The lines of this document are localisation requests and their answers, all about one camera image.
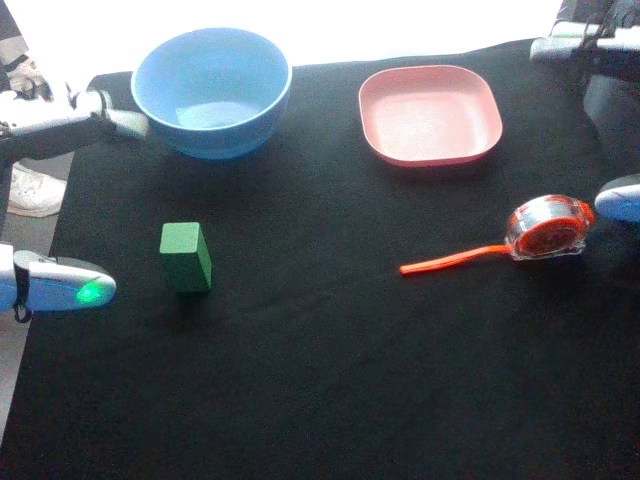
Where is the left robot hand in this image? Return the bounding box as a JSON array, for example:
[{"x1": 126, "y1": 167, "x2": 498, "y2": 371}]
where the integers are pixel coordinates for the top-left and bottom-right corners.
[{"x1": 0, "y1": 82, "x2": 151, "y2": 171}]

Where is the blue bowl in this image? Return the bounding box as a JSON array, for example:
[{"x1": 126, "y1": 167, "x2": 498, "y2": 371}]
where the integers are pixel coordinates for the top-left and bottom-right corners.
[{"x1": 130, "y1": 27, "x2": 293, "y2": 161}]

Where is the green block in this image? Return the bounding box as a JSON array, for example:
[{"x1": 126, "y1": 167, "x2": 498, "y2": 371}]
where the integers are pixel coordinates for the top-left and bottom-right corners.
[{"x1": 159, "y1": 221, "x2": 213, "y2": 296}]

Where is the pink square plate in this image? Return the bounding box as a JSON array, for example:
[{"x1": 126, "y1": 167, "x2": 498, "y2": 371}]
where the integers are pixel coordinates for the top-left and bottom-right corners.
[{"x1": 358, "y1": 64, "x2": 504, "y2": 169}]

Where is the clear orange tape measure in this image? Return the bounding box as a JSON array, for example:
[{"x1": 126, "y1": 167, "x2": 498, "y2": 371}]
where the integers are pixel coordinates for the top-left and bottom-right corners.
[{"x1": 398, "y1": 194, "x2": 596, "y2": 277}]

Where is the person's white shoe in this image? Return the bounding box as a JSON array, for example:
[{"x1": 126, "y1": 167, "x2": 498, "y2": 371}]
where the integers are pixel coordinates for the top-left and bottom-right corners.
[{"x1": 5, "y1": 163, "x2": 67, "y2": 219}]

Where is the black table cloth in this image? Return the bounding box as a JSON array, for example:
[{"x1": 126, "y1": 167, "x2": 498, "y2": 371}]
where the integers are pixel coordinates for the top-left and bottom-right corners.
[{"x1": 0, "y1": 47, "x2": 640, "y2": 480}]

